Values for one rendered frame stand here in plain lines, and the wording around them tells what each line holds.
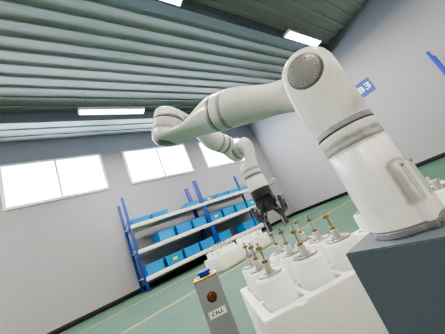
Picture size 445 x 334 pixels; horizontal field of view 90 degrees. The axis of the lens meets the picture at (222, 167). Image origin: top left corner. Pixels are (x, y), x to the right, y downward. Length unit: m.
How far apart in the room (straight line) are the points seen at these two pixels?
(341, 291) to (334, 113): 0.46
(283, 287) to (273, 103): 0.46
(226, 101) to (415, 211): 0.37
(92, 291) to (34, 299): 0.89
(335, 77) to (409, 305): 0.33
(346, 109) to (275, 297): 0.49
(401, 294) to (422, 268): 0.05
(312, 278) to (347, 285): 0.08
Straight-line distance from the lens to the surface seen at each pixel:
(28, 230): 5.90
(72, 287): 5.66
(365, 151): 0.38
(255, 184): 0.81
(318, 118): 0.40
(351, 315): 0.72
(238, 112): 0.50
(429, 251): 0.37
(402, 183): 0.39
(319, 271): 0.71
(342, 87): 0.41
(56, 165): 6.29
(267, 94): 0.51
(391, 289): 0.41
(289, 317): 0.66
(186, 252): 5.33
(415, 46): 6.98
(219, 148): 0.77
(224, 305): 0.71
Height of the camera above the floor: 0.40
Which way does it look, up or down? 16 degrees up
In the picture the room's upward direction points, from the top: 24 degrees counter-clockwise
